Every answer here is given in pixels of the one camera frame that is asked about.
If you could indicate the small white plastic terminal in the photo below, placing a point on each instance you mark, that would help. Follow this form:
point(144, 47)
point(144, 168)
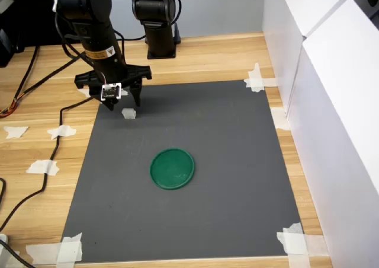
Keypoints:
point(129, 114)

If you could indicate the round green lid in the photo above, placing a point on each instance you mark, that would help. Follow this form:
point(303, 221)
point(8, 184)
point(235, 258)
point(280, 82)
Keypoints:
point(172, 169)

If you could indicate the dark grey mat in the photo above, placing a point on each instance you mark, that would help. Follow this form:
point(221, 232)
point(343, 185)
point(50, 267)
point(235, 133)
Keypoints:
point(183, 214)

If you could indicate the white partition panel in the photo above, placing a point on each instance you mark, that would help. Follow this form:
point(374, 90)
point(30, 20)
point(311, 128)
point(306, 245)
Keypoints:
point(284, 19)
point(340, 116)

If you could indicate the small white camera box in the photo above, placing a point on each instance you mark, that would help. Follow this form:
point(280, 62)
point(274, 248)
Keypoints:
point(111, 91)

